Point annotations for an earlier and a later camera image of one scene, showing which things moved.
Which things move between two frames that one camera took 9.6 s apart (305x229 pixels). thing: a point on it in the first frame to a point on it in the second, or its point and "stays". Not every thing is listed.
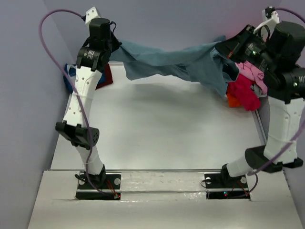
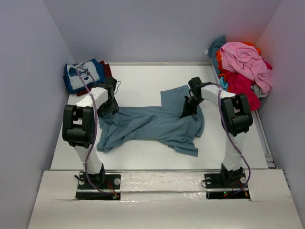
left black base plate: (105, 186) stays
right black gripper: (232, 46) to (188, 110)
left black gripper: (116, 44) to (113, 108)
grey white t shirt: (258, 91) stays
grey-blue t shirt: (193, 61) to (165, 126)
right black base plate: (220, 186) stays
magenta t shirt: (241, 88) stays
